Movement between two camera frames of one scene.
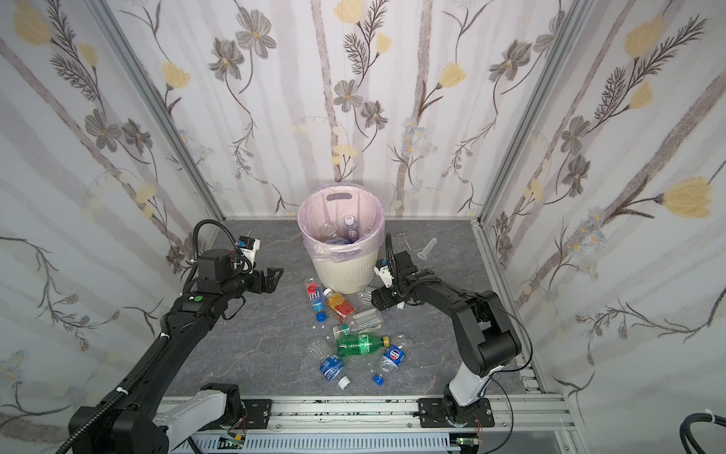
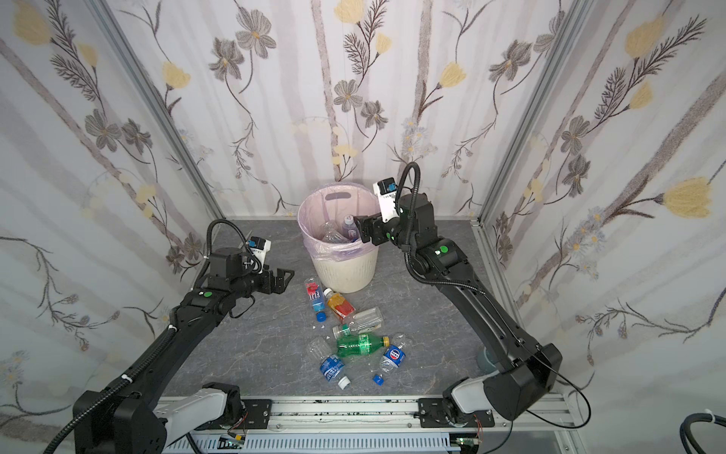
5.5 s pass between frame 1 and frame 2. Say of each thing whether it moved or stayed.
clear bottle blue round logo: stayed
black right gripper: moved
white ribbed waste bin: stayed
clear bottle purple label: stayed
